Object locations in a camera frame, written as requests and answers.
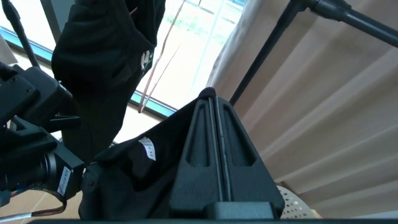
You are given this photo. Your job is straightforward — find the black knitted shorts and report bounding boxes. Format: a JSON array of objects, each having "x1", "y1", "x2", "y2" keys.
[{"x1": 51, "y1": 0, "x2": 167, "y2": 163}]

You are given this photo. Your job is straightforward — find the black garment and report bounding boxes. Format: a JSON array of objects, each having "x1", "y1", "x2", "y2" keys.
[{"x1": 77, "y1": 86, "x2": 217, "y2": 220}]

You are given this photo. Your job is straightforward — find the black clothes rack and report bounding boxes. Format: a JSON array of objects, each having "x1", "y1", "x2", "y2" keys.
[{"x1": 1, "y1": 0, "x2": 398, "y2": 106}]

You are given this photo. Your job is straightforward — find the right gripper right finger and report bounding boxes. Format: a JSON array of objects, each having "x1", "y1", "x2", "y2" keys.
[{"x1": 215, "y1": 95, "x2": 285, "y2": 219}]

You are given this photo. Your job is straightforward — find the white laundry basket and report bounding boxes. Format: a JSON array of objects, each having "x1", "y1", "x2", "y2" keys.
[{"x1": 275, "y1": 185, "x2": 322, "y2": 220}]

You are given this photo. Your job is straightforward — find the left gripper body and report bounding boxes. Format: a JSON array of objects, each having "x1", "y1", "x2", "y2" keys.
[{"x1": 0, "y1": 136, "x2": 86, "y2": 203}]

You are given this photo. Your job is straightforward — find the beige curtain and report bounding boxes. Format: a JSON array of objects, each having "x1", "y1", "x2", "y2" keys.
[{"x1": 206, "y1": 0, "x2": 398, "y2": 219}]

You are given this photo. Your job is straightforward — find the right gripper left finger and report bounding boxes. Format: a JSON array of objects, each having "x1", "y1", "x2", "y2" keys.
[{"x1": 169, "y1": 96, "x2": 223, "y2": 219}]

